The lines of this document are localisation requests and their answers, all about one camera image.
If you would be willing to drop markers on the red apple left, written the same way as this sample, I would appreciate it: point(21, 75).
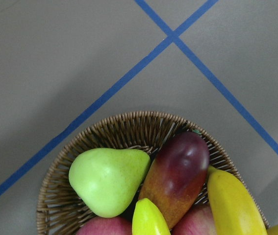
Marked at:
point(106, 226)

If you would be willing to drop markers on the red apple right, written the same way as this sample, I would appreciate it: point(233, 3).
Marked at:
point(198, 221)

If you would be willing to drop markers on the greenish yellow banana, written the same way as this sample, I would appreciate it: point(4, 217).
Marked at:
point(148, 220)

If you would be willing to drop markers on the red purple mango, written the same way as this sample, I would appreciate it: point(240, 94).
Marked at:
point(177, 176)

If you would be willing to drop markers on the yellow curved banana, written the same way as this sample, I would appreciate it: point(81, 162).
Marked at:
point(234, 210)

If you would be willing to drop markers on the green pear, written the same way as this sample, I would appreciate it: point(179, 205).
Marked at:
point(107, 179)

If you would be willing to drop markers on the red apple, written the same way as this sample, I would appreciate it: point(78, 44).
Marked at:
point(106, 226)
point(198, 221)

